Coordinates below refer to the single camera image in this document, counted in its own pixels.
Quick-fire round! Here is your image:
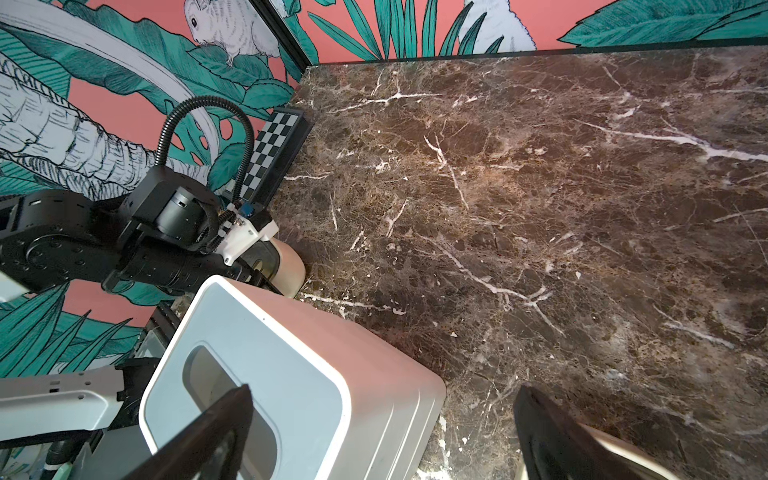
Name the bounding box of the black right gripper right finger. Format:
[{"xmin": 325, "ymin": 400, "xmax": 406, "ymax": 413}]
[{"xmin": 513, "ymin": 385, "xmax": 639, "ymax": 479}]

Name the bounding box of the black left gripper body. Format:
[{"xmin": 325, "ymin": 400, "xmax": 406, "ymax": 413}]
[{"xmin": 1, "ymin": 190, "xmax": 276, "ymax": 296}]

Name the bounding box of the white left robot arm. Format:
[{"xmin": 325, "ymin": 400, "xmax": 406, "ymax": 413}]
[{"xmin": 1, "ymin": 190, "xmax": 275, "ymax": 449}]

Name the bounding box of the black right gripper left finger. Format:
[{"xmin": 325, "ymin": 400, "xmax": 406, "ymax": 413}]
[{"xmin": 126, "ymin": 385, "xmax": 253, "ymax": 480}]

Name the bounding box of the black white checkerboard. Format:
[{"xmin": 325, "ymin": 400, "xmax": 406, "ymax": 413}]
[{"xmin": 208, "ymin": 107, "xmax": 313, "ymax": 209}]

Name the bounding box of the white box grey lid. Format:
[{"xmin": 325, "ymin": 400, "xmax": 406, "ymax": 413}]
[{"xmin": 139, "ymin": 276, "xmax": 446, "ymax": 479}]

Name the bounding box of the black left corner post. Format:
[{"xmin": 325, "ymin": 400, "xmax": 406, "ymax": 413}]
[{"xmin": 249, "ymin": 0, "xmax": 311, "ymax": 75}]

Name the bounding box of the cream box dark lid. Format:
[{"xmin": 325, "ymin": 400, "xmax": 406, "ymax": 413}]
[
  {"xmin": 249, "ymin": 238, "xmax": 306, "ymax": 298},
  {"xmin": 515, "ymin": 422, "xmax": 682, "ymax": 480}
]

